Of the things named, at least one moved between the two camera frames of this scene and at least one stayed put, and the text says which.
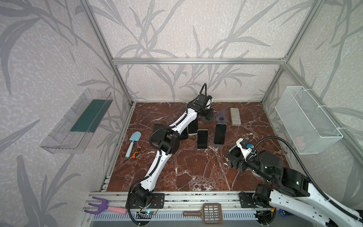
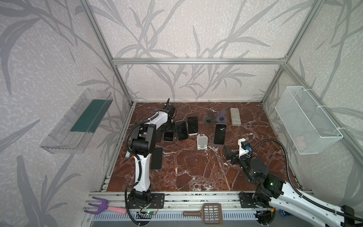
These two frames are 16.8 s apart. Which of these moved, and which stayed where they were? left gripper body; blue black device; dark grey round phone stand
Moved: left gripper body
Stayed: dark grey round phone stand; blue black device
